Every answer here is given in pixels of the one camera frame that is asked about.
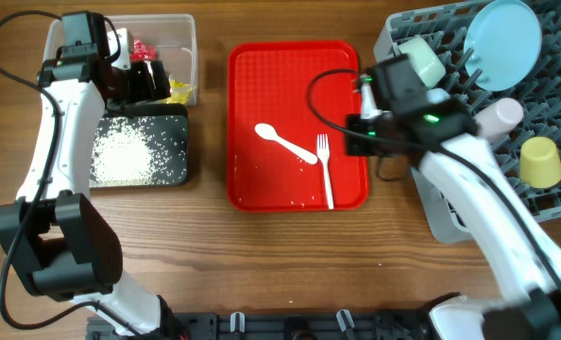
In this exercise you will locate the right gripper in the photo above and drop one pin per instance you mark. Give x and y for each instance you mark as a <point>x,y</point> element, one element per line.
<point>357,147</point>

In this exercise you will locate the light blue small bowl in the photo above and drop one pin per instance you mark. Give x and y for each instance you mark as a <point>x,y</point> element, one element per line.
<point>437,96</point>

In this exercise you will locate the red strawberry candy wrapper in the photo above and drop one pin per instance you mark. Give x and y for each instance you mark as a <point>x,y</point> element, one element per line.
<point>143,52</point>

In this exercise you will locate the clear plastic bin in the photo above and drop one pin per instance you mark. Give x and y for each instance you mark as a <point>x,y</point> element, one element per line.
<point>174,35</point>

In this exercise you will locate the red plastic tray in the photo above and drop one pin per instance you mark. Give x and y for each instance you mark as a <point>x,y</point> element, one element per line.
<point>275,83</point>

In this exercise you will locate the mint green bowl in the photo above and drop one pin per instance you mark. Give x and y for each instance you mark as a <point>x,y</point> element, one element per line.
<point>423,59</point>

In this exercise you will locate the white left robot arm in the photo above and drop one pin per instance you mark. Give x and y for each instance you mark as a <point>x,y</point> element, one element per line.
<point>54,239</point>

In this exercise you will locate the yellow foil wrapper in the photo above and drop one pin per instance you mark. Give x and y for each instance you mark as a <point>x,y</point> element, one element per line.
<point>180,93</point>

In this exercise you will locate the white plastic fork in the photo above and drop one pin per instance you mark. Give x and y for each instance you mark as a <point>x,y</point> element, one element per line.
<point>323,153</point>

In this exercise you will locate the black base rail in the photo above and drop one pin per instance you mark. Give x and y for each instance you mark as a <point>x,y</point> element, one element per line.
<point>388,324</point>

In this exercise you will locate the white plastic spoon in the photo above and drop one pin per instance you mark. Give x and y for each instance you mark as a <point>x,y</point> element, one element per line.
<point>268,133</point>

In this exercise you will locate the white plastic cup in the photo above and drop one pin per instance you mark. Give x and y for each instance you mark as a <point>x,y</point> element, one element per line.
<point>498,119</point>

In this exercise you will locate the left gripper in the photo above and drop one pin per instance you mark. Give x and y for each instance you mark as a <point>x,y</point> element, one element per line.
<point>144,90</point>

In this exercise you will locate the grey dishwasher rack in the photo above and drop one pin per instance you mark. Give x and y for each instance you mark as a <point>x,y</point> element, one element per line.
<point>444,28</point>

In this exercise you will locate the yellow plastic cup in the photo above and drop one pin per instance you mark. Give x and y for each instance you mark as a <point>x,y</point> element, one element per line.
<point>540,163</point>

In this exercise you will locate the black tray with rice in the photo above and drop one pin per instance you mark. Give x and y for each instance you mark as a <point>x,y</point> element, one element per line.
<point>146,146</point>

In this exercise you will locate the light blue plate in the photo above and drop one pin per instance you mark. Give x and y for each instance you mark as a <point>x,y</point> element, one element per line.
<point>505,39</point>

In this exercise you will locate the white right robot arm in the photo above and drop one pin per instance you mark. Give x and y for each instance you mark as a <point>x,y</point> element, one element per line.
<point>525,261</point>

